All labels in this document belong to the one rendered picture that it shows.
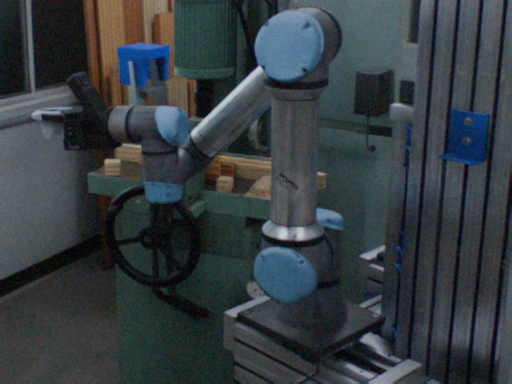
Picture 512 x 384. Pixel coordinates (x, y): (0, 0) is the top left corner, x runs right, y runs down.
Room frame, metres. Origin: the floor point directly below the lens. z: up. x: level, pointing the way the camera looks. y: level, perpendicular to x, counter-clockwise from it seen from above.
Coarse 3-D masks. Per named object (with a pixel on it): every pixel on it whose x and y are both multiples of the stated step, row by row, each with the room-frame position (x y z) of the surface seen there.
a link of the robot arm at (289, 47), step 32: (288, 32) 1.36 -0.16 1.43; (320, 32) 1.37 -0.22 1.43; (288, 64) 1.36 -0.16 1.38; (320, 64) 1.38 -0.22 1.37; (288, 96) 1.38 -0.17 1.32; (288, 128) 1.38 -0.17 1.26; (288, 160) 1.38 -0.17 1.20; (288, 192) 1.38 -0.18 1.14; (288, 224) 1.38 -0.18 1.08; (320, 224) 1.43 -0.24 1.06; (288, 256) 1.35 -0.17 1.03; (320, 256) 1.39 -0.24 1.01; (288, 288) 1.36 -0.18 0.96
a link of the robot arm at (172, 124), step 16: (128, 112) 1.55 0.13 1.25; (144, 112) 1.54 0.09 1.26; (160, 112) 1.52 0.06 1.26; (176, 112) 1.51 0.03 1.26; (128, 128) 1.54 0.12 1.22; (144, 128) 1.52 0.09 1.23; (160, 128) 1.50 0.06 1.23; (176, 128) 1.50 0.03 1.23; (144, 144) 1.52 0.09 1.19; (160, 144) 1.51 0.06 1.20; (176, 144) 1.51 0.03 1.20
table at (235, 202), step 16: (96, 176) 2.29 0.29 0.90; (112, 176) 2.28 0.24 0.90; (128, 176) 2.28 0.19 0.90; (96, 192) 2.29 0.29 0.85; (112, 192) 2.27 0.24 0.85; (208, 192) 2.14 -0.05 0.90; (224, 192) 2.12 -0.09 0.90; (240, 192) 2.12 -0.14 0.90; (144, 208) 2.12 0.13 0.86; (160, 208) 2.10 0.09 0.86; (192, 208) 2.08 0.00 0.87; (208, 208) 2.14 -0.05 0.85; (224, 208) 2.12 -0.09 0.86; (240, 208) 2.10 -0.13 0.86; (256, 208) 2.08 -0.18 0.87
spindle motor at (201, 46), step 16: (176, 0) 2.29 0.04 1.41; (192, 0) 2.24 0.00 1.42; (208, 0) 2.24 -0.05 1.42; (224, 0) 2.26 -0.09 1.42; (176, 16) 2.30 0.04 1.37; (192, 16) 2.25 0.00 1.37; (208, 16) 2.24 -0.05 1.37; (224, 16) 2.26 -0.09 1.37; (176, 32) 2.30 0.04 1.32; (192, 32) 2.25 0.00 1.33; (208, 32) 2.24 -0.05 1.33; (224, 32) 2.26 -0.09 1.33; (176, 48) 2.30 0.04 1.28; (192, 48) 2.25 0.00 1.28; (208, 48) 2.24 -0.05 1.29; (224, 48) 2.26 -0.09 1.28; (176, 64) 2.30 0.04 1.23; (192, 64) 2.25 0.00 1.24; (208, 64) 2.24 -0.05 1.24; (224, 64) 2.26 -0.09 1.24
